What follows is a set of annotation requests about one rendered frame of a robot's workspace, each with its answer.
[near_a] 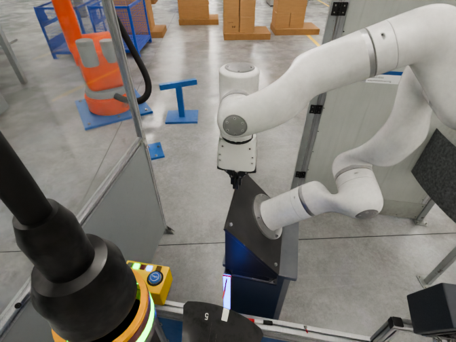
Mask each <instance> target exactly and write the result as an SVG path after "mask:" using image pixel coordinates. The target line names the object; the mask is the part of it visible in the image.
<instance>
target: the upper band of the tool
mask: <svg viewBox="0 0 456 342"><path fill-rule="evenodd" d="M131 269H132V271H133V273H134V275H135V278H136V282H137V284H138V285H137V294H136V298H137V299H139V300H140V305H139V308H138V312H137V314H136V316H135V318H134V319H133V321H132V323H131V325H129V327H128V328H127V329H126V330H125V331H124V332H123V333H122V334H121V335H120V336H118V338H116V339H115V340H113V341H112V342H127V341H128V340H129V339H130V338H131V337H132V336H133V334H134V333H135V332H136V331H137V330H138V327H139V326H140V325H141V323H142V321H143V319H144V316H145V314H146V311H147V306H148V291H147V287H146V284H145V281H144V280H143V278H142V276H141V275H140V274H139V273H138V272H137V271H136V270H134V269H133V268H131ZM138 289H140V290H138ZM52 335H53V338H54V341H55V342H67V341H66V340H64V339H63V338H61V337H60V336H58V335H57V334H56V333H55V332H54V331H53V330H52Z"/></svg>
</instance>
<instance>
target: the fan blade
mask: <svg viewBox="0 0 456 342"><path fill-rule="evenodd" d="M223 308H226V307H222V306H220V305H215V304H211V303H205V302H198V301H187V302H186V303H185V304H184V305H183V332H182V342H261V339H262V337H263V332H262V330H261V328H260V327H258V326H257V325H256V324H255V323H254V322H252V321H251V320H249V319H248V318H246V317H244V316H243V315H241V314H239V313H237V312H235V311H233V310H231V309H229V315H228V318H227V322H226V321H223V320H221V318H222V314H223ZM226 309H228V308H226ZM204 311H210V312H211V315H210V323H207V322H202V318H203V312H204Z"/></svg>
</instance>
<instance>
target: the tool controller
mask: <svg viewBox="0 0 456 342"><path fill-rule="evenodd" d="M407 301H408V307H409V311H410V315H411V322H412V325H413V332H414V333H415V334H416V335H421V336H424V337H432V338H433V342H442V339H444V340H447V341H448V342H456V284H449V283H444V282H442V283H439V284H436V285H434V286H430V287H428V288H425V289H423V290H420V291H417V292H414V293H412V294H408V295H407Z"/></svg>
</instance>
